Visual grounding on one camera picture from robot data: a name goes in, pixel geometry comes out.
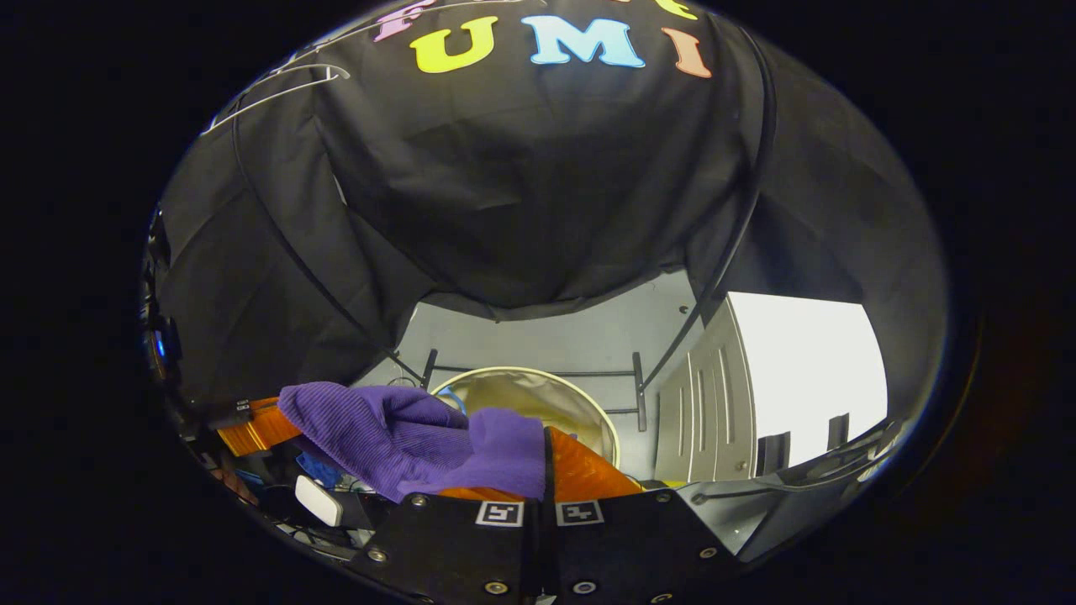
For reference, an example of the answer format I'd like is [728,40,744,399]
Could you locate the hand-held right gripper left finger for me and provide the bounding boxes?
[346,483,543,605]

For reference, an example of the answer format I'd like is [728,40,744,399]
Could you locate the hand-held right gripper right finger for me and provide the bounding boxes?
[542,425,742,605]

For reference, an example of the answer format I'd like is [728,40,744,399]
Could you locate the round laundry hamper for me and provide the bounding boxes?
[427,365,623,471]

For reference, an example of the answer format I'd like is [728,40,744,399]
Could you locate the purple shirt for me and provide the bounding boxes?
[277,381,547,503]

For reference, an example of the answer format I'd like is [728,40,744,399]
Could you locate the black clothes rack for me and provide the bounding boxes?
[229,25,778,434]

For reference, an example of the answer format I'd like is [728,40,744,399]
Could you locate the white plastic hanger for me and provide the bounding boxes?
[202,63,352,135]

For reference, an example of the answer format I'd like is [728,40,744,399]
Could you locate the white rounded device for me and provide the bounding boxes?
[294,475,345,529]

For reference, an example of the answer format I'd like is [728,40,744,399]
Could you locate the dark metal bar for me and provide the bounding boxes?
[691,418,905,505]

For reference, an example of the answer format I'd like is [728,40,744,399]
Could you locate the black backdrop cloth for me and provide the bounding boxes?
[147,0,951,471]

